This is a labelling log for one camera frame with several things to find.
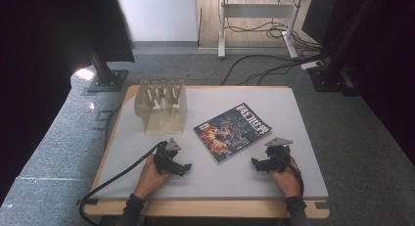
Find black curtain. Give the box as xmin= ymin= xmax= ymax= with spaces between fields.
xmin=0 ymin=0 xmax=136 ymax=201

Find wooden file rack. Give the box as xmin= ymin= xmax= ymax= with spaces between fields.
xmin=133 ymin=78 xmax=189 ymax=136

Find colourful magazine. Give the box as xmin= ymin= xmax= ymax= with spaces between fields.
xmin=193 ymin=102 xmax=273 ymax=164

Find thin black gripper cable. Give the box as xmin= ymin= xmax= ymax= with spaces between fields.
xmin=287 ymin=154 xmax=305 ymax=199

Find person's right hand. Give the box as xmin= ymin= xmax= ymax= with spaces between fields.
xmin=269 ymin=164 xmax=303 ymax=199

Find white metal desk frame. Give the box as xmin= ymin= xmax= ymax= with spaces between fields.
xmin=217 ymin=0 xmax=306 ymax=60

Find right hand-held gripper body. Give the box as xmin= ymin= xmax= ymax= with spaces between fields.
xmin=263 ymin=136 xmax=295 ymax=173

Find black metal stand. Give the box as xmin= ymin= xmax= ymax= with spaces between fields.
xmin=85 ymin=44 xmax=130 ymax=93
xmin=306 ymin=0 xmax=380 ymax=94

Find person's left hand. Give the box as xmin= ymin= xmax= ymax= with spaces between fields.
xmin=133 ymin=154 xmax=173 ymax=201

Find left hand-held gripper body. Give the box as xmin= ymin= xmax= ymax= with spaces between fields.
xmin=153 ymin=137 xmax=186 ymax=177

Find thick black gripper cable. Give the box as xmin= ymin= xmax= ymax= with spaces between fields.
xmin=77 ymin=140 xmax=168 ymax=226

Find black floor cables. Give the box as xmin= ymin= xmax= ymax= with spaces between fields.
xmin=218 ymin=19 xmax=327 ymax=87

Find white power strip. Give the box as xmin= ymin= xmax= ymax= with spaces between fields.
xmin=300 ymin=60 xmax=325 ymax=70

